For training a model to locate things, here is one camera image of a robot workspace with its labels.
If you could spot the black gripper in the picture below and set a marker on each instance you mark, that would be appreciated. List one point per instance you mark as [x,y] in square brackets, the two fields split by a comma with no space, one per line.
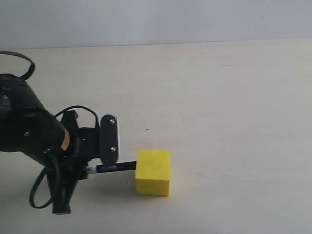
[85,143]

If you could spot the black and white marker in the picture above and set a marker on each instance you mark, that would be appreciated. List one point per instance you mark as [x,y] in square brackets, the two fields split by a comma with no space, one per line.
[101,168]

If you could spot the yellow foam cube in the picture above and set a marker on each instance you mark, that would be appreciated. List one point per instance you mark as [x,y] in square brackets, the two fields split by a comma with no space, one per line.
[153,172]

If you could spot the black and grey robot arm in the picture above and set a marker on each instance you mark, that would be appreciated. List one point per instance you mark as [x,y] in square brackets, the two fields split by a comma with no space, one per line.
[62,147]

